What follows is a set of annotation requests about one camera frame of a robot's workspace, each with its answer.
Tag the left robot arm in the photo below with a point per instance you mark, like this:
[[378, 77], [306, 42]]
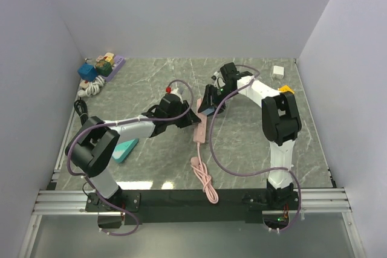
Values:
[[92, 147]]

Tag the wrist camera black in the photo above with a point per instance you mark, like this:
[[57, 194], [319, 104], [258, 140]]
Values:
[[170, 104], [229, 73]]

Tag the black mounting base bar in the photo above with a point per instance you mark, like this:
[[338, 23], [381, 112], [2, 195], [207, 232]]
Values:
[[166, 206]]

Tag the yellow cube socket adapter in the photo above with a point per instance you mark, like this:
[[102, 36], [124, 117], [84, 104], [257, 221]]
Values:
[[286, 88]]

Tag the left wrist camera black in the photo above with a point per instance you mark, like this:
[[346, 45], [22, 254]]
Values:
[[170, 104]]

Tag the white plug adapter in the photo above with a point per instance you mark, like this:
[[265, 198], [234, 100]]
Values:
[[278, 72]]

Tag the blue cube socket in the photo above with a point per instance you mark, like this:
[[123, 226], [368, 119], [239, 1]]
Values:
[[87, 72]]

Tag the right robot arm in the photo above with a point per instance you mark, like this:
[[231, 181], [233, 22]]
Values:
[[281, 124]]

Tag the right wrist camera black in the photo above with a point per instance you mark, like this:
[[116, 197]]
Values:
[[229, 73]]

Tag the purple power strip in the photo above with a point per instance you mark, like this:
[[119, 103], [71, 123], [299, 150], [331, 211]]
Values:
[[119, 61]]

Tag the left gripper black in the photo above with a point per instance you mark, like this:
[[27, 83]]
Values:
[[188, 120]]

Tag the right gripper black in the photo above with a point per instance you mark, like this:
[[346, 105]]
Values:
[[207, 99]]

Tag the aluminium rail frame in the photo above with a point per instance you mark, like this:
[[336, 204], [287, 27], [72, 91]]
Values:
[[239, 154]]

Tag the teal power strip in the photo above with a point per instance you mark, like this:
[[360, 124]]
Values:
[[122, 150]]

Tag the light blue plug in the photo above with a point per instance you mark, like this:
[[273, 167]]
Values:
[[209, 111]]

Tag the yellow white plug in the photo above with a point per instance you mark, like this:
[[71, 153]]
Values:
[[109, 57]]

